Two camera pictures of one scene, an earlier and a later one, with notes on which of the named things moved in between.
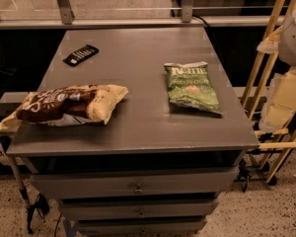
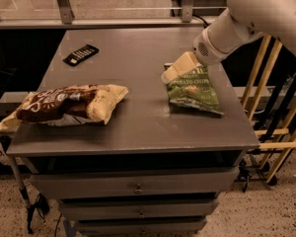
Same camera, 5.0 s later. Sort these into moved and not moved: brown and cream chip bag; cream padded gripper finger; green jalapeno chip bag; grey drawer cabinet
Moved: cream padded gripper finger
Not moved: green jalapeno chip bag; grey drawer cabinet; brown and cream chip bag
